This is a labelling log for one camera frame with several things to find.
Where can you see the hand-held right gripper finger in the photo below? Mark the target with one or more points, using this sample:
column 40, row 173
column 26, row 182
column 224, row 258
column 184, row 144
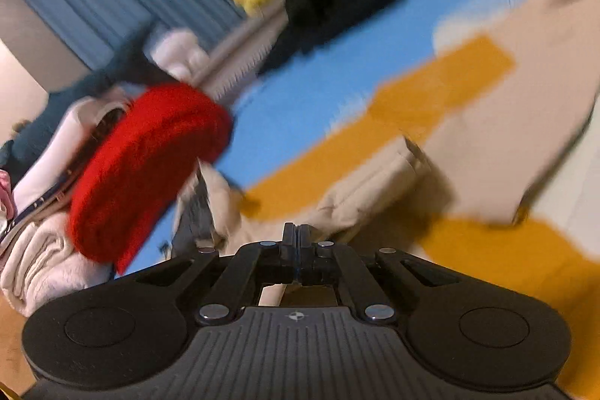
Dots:
column 302, row 259
column 292, row 259

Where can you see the beige garment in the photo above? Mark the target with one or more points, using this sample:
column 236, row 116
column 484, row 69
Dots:
column 520, row 119

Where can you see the red folded blanket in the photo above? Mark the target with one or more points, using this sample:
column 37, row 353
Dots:
column 140, row 175

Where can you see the blue white yellow printed bedsheet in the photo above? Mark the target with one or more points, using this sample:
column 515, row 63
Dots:
column 337, row 72

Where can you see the white soft toy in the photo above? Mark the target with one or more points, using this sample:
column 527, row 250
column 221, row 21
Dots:
column 180, row 53

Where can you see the cream folded blanket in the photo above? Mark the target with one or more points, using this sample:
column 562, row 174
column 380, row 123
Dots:
column 42, row 264

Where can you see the white folded bedding dark trim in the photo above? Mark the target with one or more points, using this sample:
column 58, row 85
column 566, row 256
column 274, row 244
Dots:
column 51, row 165

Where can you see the dark teal garment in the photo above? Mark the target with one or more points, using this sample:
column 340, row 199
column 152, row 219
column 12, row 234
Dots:
column 47, row 119

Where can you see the pink white folded cloth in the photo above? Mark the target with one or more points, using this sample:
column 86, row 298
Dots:
column 4, row 191

